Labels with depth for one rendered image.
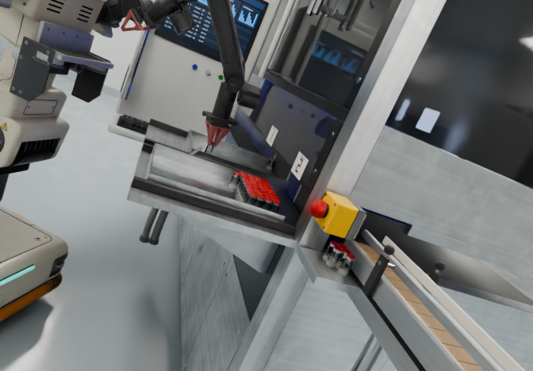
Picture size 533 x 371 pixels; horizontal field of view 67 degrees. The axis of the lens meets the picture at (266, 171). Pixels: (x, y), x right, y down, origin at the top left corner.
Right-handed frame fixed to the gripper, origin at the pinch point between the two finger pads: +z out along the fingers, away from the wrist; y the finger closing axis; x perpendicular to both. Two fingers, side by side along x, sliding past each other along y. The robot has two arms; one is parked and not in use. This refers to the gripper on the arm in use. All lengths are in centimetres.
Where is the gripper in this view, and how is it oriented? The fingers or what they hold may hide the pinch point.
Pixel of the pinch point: (212, 143)
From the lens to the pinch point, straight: 131.8
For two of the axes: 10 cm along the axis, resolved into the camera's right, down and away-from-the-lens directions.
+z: -3.2, 9.1, 2.8
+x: -4.2, -4.0, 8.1
